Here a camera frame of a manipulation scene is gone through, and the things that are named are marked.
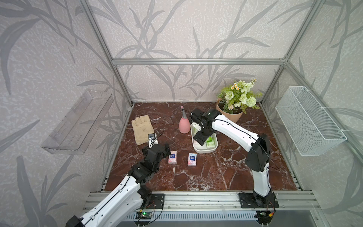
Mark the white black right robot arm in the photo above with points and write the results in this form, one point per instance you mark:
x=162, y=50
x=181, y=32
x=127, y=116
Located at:
x=257, y=146

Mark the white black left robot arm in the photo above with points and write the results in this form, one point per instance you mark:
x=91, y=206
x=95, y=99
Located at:
x=131, y=194

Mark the green tissue pack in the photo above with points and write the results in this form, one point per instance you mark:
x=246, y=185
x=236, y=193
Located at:
x=210, y=143

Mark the pink Tempo tissue pack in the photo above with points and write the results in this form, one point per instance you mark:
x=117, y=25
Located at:
x=172, y=157
x=192, y=159

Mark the green circuit board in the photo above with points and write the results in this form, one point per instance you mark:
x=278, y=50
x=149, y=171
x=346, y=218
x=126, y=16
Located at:
x=144, y=215

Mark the white oval storage box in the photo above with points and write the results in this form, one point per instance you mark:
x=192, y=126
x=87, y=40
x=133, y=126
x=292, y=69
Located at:
x=201, y=149

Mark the cream fabric work glove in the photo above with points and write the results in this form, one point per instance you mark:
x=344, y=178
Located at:
x=142, y=127

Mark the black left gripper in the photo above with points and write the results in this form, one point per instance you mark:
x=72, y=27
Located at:
x=164, y=154

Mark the pink spray bottle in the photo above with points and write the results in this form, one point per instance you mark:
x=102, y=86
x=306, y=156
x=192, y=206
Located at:
x=184, y=123

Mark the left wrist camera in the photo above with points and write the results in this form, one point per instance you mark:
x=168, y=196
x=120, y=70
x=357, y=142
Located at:
x=152, y=139

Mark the white wire mesh basket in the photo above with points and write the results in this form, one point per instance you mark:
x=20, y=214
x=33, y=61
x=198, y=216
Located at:
x=310, y=127

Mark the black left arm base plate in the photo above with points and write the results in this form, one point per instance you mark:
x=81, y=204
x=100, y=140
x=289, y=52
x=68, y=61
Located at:
x=154, y=201

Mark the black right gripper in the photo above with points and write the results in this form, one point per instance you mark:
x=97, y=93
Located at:
x=200, y=138

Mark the right circuit board with wires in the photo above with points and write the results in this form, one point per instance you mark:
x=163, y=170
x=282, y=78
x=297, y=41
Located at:
x=264, y=215

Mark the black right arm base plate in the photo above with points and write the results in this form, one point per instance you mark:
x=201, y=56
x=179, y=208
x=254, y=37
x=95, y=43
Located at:
x=255, y=201

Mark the aluminium cage frame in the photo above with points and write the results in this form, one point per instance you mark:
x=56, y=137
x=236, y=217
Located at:
x=189, y=50

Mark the clear acrylic wall shelf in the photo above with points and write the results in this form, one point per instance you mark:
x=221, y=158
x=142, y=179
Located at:
x=74, y=133

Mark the beige pot with flowers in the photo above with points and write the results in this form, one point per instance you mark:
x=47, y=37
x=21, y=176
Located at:
x=234, y=100

